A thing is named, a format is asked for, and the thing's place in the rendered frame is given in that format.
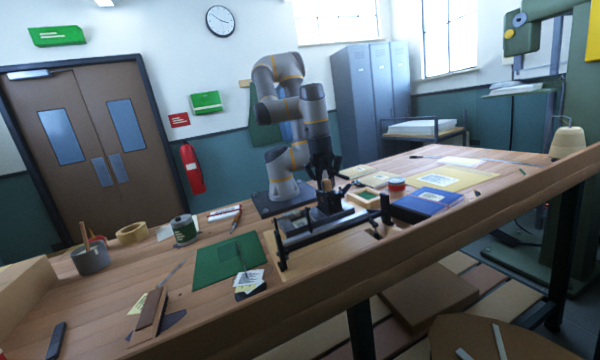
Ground brown double door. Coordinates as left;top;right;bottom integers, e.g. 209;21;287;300
0;53;192;247

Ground red fire extinguisher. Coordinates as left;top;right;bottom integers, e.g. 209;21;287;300
179;140;208;197

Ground black hinge block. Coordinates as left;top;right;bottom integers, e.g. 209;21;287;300
273;217;290;274
379;192;395;227

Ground wooden framed green pad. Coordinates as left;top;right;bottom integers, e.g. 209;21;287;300
344;185;384;211

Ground yellow paper note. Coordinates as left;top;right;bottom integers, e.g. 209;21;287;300
126;292;150;317

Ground yellow docket book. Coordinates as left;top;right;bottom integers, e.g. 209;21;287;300
357;170;402;191
338;163;379;181

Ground cardboard box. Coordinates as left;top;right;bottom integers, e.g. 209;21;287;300
0;254;59;352

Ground green standing machine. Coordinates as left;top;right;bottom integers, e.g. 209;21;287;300
479;0;600;301

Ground wooden jig base board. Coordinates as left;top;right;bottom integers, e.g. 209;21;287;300
262;215;407;284

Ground tan tape roll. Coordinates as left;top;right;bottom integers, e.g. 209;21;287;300
114;221;151;247

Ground red white marker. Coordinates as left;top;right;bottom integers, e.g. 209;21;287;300
207;203;242;217
207;210;243;223

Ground tan twine cone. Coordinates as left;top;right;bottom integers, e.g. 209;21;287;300
548;115;588;161

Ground grey metal lockers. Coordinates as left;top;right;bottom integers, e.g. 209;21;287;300
329;39;413;169

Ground window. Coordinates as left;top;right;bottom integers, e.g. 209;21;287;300
419;0;482;81
289;0;384;47

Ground brown wooden block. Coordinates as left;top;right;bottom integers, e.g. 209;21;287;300
127;286;169;349

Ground green wall box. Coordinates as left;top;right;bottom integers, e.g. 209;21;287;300
189;89;225;117

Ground dark blue leather piece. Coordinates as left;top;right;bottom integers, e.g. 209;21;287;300
124;308;189;344

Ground red wall sign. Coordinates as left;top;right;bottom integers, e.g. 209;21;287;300
167;111;192;130

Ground long steel ruler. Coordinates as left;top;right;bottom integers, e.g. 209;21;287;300
479;157;547;169

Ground white printed note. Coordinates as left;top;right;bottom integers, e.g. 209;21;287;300
232;268;266;289

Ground green notice board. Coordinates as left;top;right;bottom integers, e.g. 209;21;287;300
247;82;287;149

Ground metal trolley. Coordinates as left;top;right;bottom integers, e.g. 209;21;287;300
379;115;469;147

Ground black numbering machine wooden knob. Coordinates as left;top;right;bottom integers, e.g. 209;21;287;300
315;178;354;218

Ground white paper pile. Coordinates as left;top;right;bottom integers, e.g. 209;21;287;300
488;80;544;97

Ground black flat block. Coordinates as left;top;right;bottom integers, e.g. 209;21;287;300
233;279;269;303

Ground white paper stack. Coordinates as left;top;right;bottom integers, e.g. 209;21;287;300
387;118;459;137

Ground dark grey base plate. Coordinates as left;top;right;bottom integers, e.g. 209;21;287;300
250;180;319;220

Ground wooden stick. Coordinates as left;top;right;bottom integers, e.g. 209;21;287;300
78;221;92;253

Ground green mat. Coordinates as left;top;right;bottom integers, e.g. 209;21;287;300
191;229;270;293

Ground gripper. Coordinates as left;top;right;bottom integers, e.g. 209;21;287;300
305;133;344;190

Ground black flat bar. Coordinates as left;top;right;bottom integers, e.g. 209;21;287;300
45;321;68;360

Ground brown round stool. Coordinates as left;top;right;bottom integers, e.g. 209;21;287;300
427;312;587;360

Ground grey jig nest plate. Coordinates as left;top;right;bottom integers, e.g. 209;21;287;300
278;202;356;239

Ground steel blade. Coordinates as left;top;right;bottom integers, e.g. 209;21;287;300
155;259;188;290

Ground brown flat box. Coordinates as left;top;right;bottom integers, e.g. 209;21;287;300
378;262;482;337

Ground grey pot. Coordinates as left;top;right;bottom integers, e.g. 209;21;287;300
69;240;113;277

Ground large yellow envelope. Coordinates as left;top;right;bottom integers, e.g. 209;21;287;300
404;164;501;194

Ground blue ledger book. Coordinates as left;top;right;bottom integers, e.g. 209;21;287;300
390;186;465;226

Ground round wall clock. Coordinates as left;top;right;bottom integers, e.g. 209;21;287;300
204;4;237;39

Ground green tin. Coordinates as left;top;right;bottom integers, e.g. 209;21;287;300
170;213;200;248

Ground green wall sign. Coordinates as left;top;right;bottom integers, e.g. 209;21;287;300
27;24;88;49

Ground black clamp bar steel handle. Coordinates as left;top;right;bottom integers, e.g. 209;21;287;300
273;205;392;257

